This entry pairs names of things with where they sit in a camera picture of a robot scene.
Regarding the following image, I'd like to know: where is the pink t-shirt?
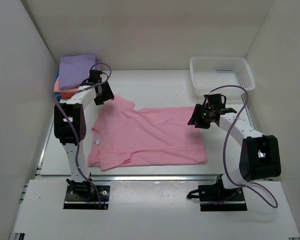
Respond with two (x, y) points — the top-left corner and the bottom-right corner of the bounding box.
(87, 95), (208, 171)

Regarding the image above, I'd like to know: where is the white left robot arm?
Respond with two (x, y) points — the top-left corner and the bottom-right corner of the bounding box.
(53, 69), (114, 199)

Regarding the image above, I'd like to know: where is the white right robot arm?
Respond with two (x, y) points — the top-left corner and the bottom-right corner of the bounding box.
(188, 93), (282, 200)

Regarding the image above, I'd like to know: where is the white plastic basket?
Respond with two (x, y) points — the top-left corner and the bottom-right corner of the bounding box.
(189, 56), (255, 98)

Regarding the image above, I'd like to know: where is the folded purple t-shirt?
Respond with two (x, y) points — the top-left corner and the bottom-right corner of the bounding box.
(59, 53), (101, 89)

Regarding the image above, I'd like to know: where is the folded orange t-shirt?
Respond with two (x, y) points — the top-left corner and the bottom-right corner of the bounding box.
(60, 92), (74, 99)

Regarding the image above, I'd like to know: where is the folded blue t-shirt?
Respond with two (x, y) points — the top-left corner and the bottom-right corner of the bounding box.
(53, 72), (61, 102)

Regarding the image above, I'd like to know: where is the folded salmon t-shirt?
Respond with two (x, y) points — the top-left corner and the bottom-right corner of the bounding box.
(53, 77), (80, 94)

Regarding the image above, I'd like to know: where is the aluminium table edge rail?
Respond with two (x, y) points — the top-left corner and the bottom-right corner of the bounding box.
(36, 99), (272, 183)

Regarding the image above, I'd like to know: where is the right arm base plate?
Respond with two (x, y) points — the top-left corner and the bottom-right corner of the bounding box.
(186, 183), (248, 212)

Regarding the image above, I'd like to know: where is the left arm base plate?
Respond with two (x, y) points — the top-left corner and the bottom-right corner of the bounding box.
(63, 179), (111, 210)

